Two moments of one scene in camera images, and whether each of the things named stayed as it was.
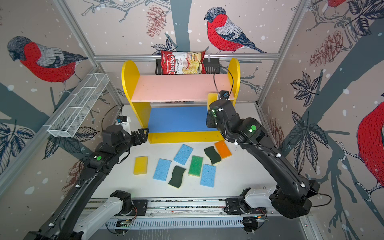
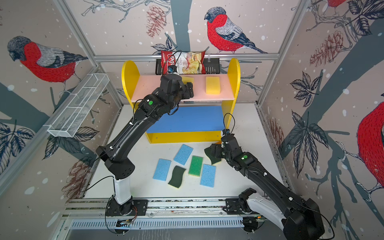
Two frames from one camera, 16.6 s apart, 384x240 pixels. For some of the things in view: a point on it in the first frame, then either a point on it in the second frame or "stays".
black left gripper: x=143 y=138 to x=188 y=90
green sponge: x=195 y=169 stays
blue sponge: x=162 y=169 stays
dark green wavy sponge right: x=214 y=156 stays
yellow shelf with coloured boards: x=172 y=108 stays
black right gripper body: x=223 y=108 to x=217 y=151
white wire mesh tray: x=78 y=104 stays
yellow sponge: x=211 y=97 to x=212 y=85
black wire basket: x=212 y=66 stays
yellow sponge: x=140 y=165 to x=186 y=79
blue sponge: x=183 y=154 stays
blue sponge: x=208 y=175 stays
